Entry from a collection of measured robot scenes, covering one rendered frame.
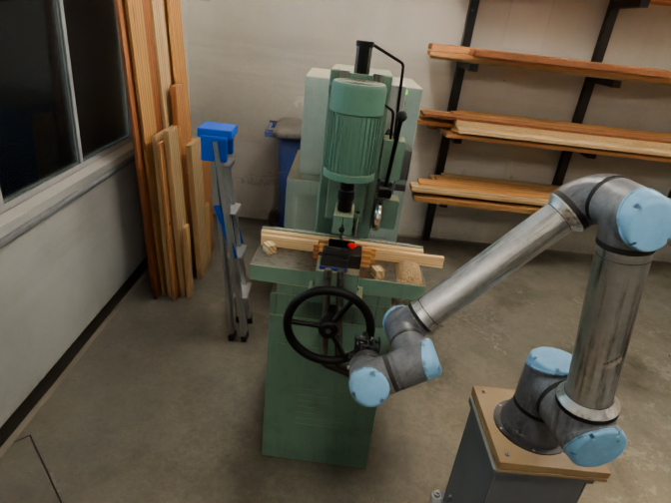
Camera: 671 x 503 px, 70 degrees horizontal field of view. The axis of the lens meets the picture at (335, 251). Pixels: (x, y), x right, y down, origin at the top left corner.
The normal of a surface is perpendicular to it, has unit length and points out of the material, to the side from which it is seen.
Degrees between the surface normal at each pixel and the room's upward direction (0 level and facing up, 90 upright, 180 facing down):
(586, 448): 94
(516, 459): 1
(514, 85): 90
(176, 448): 0
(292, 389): 90
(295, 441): 90
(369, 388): 72
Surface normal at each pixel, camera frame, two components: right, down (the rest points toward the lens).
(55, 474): 0.10, -0.89
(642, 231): 0.11, 0.32
